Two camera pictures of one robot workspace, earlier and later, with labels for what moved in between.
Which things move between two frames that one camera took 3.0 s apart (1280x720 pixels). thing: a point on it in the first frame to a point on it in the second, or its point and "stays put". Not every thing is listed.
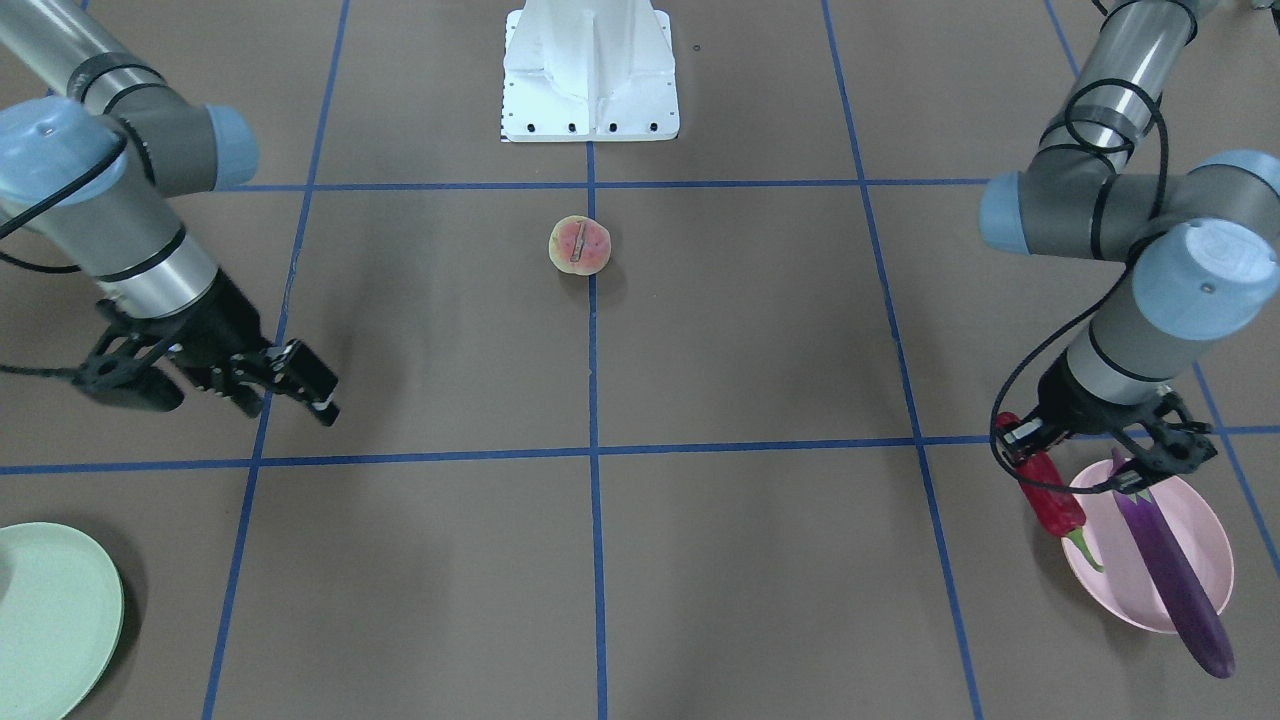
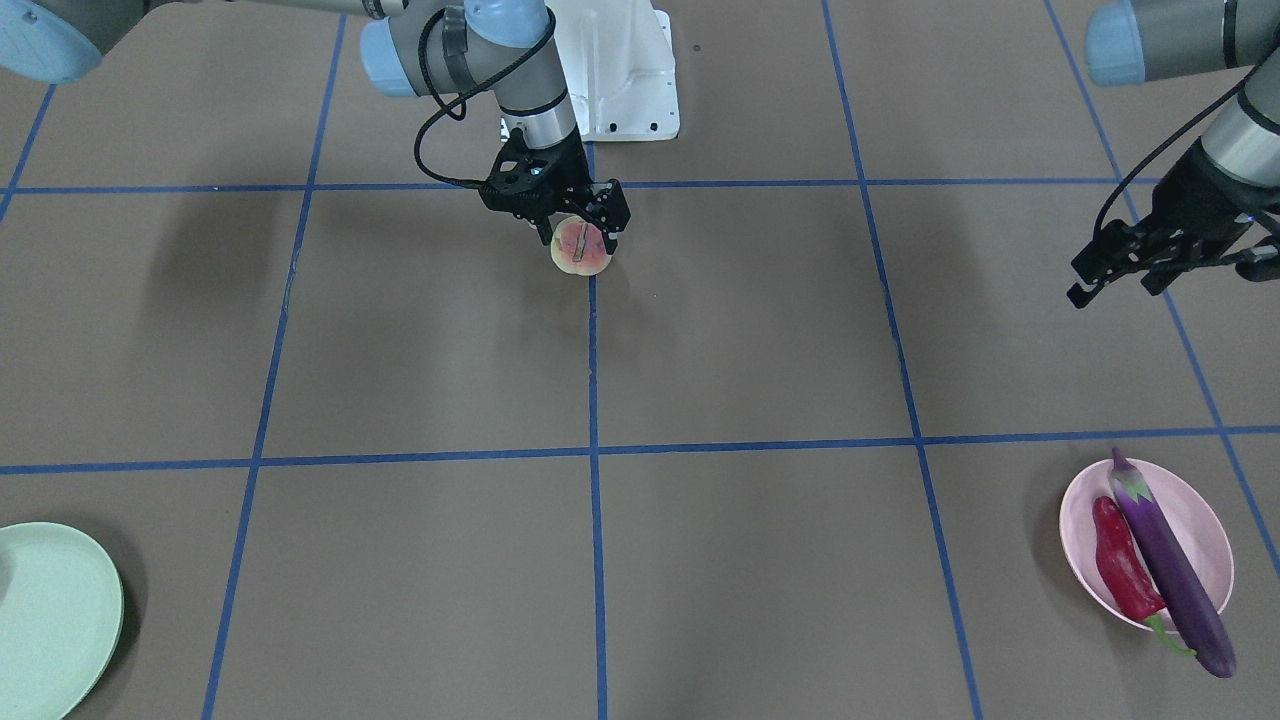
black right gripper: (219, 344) to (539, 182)
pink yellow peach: (579, 245) stays put
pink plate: (1124, 587) stays put
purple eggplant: (1196, 611) stays put
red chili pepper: (1054, 509) to (1124, 573)
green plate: (61, 621) stays put
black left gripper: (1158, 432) to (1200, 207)
